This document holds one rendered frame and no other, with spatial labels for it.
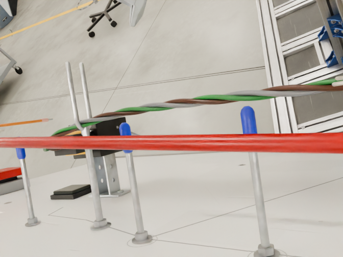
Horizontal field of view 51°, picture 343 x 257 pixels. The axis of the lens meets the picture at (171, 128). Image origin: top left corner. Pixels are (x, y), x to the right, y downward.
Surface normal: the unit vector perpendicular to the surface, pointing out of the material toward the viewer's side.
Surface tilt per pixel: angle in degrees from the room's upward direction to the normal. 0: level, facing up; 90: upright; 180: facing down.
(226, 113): 0
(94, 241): 47
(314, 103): 0
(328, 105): 0
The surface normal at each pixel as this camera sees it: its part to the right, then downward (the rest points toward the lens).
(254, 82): -0.53, -0.58
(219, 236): -0.15, -0.99
